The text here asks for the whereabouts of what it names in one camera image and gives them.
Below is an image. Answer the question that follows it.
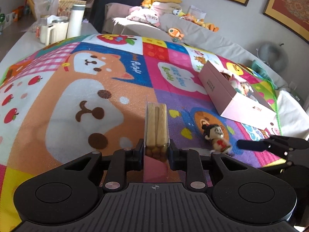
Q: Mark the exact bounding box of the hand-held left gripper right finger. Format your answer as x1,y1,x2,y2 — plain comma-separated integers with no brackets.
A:
169,141,254,192

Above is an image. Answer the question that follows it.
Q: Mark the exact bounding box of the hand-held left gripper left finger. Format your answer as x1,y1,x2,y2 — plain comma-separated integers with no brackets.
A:
63,139,145,192

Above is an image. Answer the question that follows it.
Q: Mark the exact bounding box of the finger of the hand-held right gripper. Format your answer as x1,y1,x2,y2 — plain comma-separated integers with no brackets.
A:
281,160,309,172
237,135,309,159

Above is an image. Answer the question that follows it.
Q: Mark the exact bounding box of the clear biscuit stick box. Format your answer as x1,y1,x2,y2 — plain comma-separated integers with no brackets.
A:
142,101,172,183

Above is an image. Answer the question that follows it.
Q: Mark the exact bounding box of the small felt figurine doll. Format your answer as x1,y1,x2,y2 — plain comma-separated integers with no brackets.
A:
201,124,233,154

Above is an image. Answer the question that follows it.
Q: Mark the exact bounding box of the pink cardboard box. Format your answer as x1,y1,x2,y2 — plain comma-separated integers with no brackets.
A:
198,60,277,129

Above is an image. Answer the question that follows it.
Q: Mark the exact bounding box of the white cushion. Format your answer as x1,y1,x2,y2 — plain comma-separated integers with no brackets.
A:
275,90,309,141

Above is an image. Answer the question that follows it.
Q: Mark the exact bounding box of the pastel toy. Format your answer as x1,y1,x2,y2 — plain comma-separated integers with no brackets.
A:
227,75,256,97

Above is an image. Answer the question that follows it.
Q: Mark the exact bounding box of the teal cloth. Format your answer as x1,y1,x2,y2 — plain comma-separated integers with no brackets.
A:
251,60,278,89

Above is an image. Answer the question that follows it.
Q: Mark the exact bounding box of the colourful printed play mat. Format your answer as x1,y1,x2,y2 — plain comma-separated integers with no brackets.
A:
0,34,290,189

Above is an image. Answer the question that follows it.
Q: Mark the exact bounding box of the grey neck pillow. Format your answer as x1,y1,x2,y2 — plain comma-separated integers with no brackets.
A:
256,42,289,72

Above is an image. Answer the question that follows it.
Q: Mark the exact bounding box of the beige sofa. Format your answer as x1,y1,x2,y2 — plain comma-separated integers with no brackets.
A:
105,2,289,90

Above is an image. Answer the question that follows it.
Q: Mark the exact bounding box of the orange fish plush toy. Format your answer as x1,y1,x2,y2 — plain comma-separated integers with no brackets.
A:
168,27,185,39

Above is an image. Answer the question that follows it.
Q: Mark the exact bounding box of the orange tiger plush toy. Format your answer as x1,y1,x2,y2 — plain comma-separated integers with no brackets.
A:
180,12,220,32

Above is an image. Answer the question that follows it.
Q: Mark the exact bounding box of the pink plush toy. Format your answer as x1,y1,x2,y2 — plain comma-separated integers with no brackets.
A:
126,6,161,28

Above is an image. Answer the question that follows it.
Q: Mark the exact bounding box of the clear plastic packet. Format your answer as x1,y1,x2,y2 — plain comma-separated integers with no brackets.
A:
188,5,207,20

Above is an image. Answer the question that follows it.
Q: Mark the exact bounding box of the cream lidded jug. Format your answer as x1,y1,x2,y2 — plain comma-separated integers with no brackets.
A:
40,19,69,45

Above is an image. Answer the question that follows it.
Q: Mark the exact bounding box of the white thermos bottle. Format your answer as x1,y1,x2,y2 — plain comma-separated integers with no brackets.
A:
66,4,87,39

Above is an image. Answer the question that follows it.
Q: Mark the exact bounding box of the large framed red picture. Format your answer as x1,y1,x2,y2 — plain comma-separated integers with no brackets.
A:
263,0,309,40

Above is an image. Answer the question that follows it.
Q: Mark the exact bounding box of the glass jar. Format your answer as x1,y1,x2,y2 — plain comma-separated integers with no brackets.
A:
36,14,52,38

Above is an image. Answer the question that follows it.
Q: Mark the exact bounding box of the wicker basket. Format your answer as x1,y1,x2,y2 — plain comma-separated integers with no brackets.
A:
58,0,86,17

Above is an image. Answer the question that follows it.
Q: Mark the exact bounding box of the clear plastic bag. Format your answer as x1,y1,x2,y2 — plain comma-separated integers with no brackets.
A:
31,0,59,21

